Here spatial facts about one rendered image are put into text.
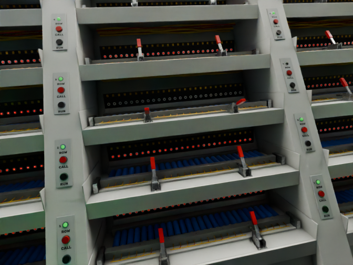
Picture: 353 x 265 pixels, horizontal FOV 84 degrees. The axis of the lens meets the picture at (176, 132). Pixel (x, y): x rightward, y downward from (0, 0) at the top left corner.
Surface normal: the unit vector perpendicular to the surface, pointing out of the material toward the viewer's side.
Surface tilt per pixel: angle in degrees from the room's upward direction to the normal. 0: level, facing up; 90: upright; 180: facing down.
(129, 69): 113
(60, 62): 90
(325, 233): 90
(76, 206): 90
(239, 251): 23
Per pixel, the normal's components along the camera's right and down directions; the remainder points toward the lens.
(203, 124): 0.16, 0.19
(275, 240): -0.08, -0.97
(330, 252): 0.12, -0.20
